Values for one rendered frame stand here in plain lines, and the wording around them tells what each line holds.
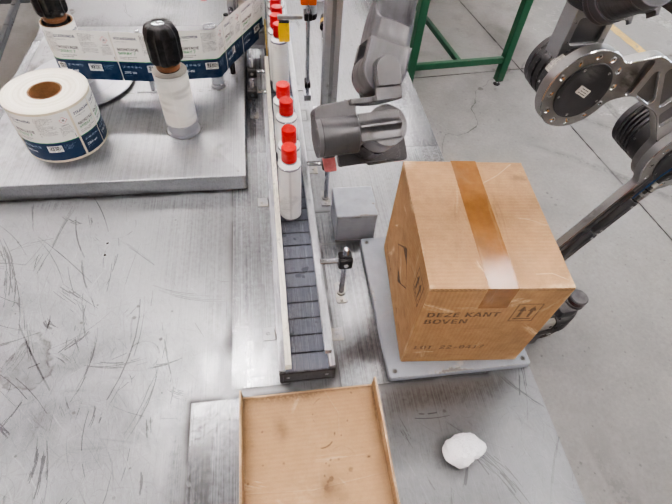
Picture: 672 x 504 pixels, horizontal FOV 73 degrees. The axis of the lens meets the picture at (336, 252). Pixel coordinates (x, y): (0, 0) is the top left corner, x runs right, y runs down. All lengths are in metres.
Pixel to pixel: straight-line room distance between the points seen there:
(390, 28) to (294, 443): 0.70
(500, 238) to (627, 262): 1.85
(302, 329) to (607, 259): 1.93
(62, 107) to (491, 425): 1.18
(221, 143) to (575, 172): 2.19
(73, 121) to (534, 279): 1.10
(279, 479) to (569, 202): 2.26
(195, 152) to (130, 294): 0.43
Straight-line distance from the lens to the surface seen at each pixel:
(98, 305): 1.11
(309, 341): 0.92
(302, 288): 0.98
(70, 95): 1.34
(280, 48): 1.43
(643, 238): 2.82
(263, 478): 0.89
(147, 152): 1.34
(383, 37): 0.65
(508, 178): 0.95
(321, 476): 0.89
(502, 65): 3.44
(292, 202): 1.05
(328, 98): 1.46
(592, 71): 1.23
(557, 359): 2.14
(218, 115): 1.43
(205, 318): 1.02
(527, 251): 0.83
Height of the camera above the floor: 1.70
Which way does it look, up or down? 52 degrees down
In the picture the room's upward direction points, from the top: 6 degrees clockwise
